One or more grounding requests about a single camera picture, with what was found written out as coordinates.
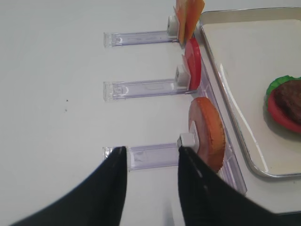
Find white pusher block bun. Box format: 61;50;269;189
177;121;199;153

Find meat patty on tray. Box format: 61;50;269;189
274;80;301;124

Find white pusher block cheese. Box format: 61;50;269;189
166;15;179;37

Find clear pusher track near bun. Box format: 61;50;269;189
102;142;183;172

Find orange cheese slice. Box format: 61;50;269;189
174;0;188;45
184;0;205;40

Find lettuce leaf on tray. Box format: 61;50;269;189
264;75;301;106

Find clear pusher track near cheese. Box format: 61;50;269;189
103;31;179;48

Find red tomato slice on rack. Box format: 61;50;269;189
183;37;202;90

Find white pusher block tomato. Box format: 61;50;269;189
175;65;190;89

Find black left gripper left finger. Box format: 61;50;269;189
14;146;127;226

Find metal baking tray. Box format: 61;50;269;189
199;7;301;178

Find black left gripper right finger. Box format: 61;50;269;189
178;146;301;226

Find tomato slice on tray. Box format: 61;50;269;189
268;89;301;133

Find clear pusher track near tomato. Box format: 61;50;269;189
103;79;197;102

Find clear left rack rail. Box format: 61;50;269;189
189;25;247;195

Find bun slice on left rack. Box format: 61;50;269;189
189;97;226;173

